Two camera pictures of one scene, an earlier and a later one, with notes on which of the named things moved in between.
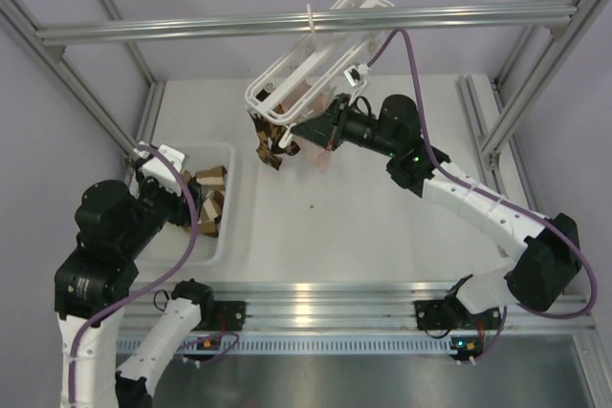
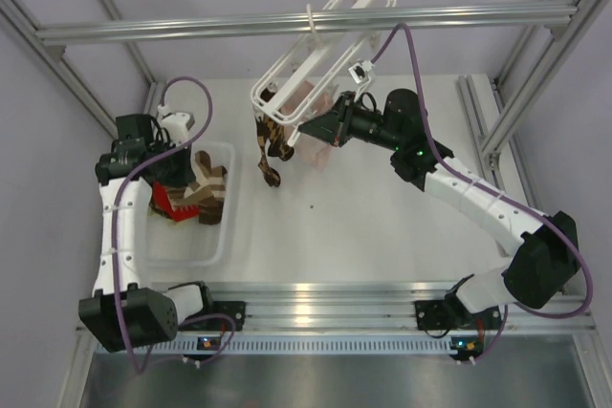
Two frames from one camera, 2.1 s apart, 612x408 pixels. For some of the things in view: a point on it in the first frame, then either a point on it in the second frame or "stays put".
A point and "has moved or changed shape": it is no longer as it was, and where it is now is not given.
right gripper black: x=322 y=130 stays put
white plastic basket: x=172 y=246 stays put
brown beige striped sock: x=211 y=182 has moved or changed shape
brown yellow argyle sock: x=269 y=133 has moved or changed shape
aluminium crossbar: x=298 y=25 stays put
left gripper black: x=182 y=214 -> x=185 y=174
